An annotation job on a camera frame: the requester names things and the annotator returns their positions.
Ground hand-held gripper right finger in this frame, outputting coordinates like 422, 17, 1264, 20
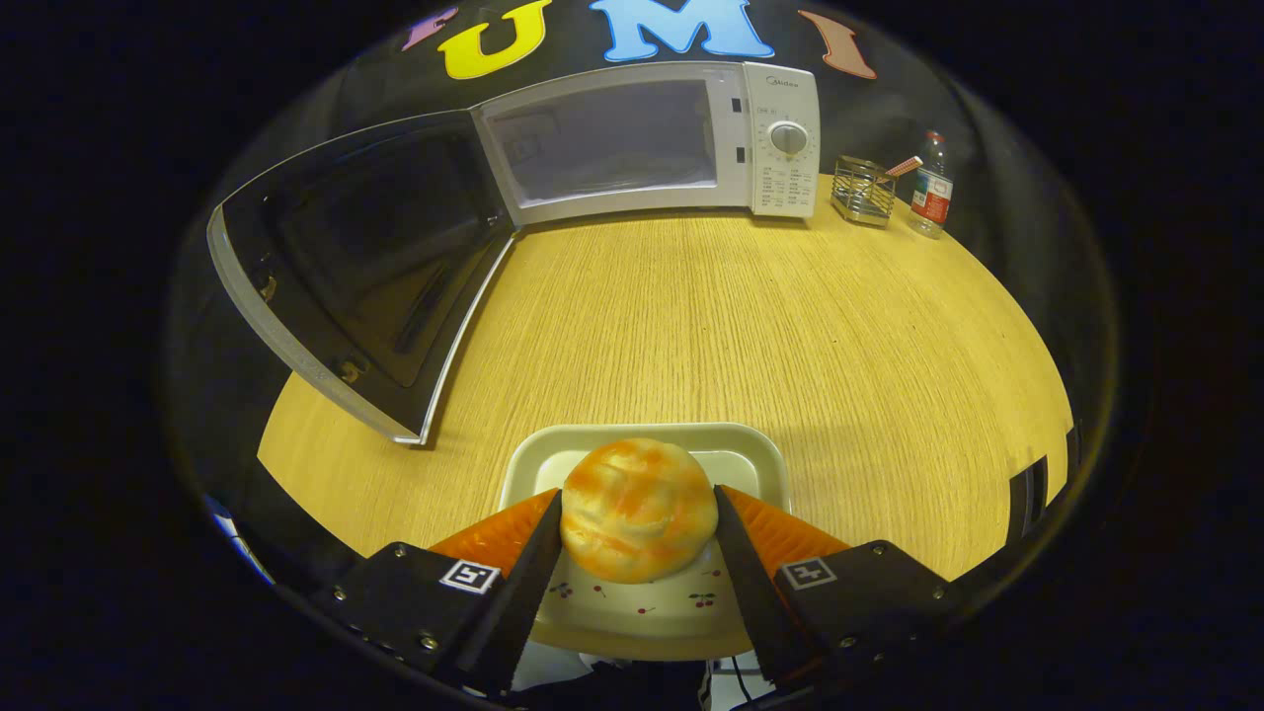
713, 484, 974, 692

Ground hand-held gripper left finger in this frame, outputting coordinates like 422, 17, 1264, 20
314, 488, 564, 697

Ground round orange bun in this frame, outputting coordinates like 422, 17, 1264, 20
559, 437, 720, 585

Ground white microwave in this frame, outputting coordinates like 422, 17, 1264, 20
205, 61, 823, 447

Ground cream cherry print plate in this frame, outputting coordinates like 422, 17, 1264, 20
499, 423, 793, 661

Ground clear plastic water bottle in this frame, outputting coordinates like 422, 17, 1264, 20
908, 130, 955, 240

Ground metal wire basket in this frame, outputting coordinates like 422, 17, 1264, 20
830, 155, 898, 228

